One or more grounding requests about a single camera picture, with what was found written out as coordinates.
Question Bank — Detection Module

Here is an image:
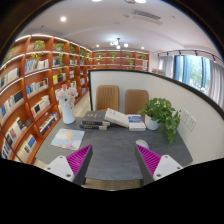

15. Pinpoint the right tan upholstered chair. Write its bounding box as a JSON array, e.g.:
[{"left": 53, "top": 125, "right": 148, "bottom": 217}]
[{"left": 125, "top": 89, "right": 149, "bottom": 114}]

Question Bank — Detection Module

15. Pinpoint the white computer mouse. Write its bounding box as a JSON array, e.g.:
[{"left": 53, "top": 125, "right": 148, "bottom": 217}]
[{"left": 136, "top": 139, "right": 149, "bottom": 149}]

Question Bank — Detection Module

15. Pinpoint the grey window curtain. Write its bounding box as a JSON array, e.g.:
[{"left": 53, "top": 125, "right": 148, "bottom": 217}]
[{"left": 208, "top": 61, "right": 224, "bottom": 111}]

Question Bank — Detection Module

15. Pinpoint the large orange wooden bookshelf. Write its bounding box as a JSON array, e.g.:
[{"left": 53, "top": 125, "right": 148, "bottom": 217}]
[{"left": 0, "top": 34, "right": 92, "bottom": 164}]

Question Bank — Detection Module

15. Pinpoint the dark book at stack bottom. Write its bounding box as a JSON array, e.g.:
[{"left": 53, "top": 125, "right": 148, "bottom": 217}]
[{"left": 80, "top": 123, "right": 107, "bottom": 130}]

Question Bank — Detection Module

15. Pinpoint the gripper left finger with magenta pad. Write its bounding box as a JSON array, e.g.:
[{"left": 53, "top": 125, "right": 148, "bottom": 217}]
[{"left": 45, "top": 145, "right": 93, "bottom": 186}]

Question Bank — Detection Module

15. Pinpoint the left tan upholstered chair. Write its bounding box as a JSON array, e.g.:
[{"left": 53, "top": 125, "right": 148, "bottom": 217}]
[{"left": 95, "top": 85, "right": 119, "bottom": 111}]

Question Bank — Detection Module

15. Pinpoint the black hardcover book on top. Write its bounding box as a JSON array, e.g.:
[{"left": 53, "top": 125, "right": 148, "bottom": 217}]
[{"left": 82, "top": 111, "right": 110, "bottom": 126}]

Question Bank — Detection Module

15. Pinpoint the far orange wall shelf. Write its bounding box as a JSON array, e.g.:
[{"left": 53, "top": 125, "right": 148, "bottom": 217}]
[{"left": 92, "top": 50, "right": 149, "bottom": 71}]

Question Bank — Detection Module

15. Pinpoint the green plant in white pot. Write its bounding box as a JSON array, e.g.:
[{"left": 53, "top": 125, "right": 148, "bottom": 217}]
[{"left": 138, "top": 98, "right": 180, "bottom": 144}]

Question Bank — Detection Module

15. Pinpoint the tan upholstered chair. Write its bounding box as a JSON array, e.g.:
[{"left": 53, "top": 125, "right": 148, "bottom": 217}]
[
  {"left": 125, "top": 89, "right": 149, "bottom": 114},
  {"left": 95, "top": 85, "right": 119, "bottom": 111}
]

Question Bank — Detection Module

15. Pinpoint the white vase with pink flowers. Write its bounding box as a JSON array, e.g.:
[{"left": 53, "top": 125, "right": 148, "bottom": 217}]
[{"left": 56, "top": 84, "right": 78, "bottom": 124}]

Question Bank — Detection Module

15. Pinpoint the white wall socket plate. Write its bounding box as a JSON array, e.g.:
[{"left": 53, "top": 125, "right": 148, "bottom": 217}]
[{"left": 181, "top": 110, "right": 197, "bottom": 131}]

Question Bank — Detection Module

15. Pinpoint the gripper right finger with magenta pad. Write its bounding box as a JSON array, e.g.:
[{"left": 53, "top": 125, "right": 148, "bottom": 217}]
[{"left": 135, "top": 145, "right": 182, "bottom": 186}]

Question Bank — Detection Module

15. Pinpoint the blue and white book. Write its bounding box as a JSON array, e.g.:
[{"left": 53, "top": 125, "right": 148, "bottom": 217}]
[{"left": 128, "top": 115, "right": 146, "bottom": 131}]

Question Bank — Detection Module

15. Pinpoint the thick white leaning book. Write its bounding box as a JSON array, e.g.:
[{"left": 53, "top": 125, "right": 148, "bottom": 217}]
[{"left": 105, "top": 108, "right": 129, "bottom": 128}]

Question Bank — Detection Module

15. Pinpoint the ceiling pendant lamp cluster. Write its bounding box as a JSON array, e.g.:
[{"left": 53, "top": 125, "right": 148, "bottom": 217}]
[{"left": 110, "top": 38, "right": 129, "bottom": 50}]

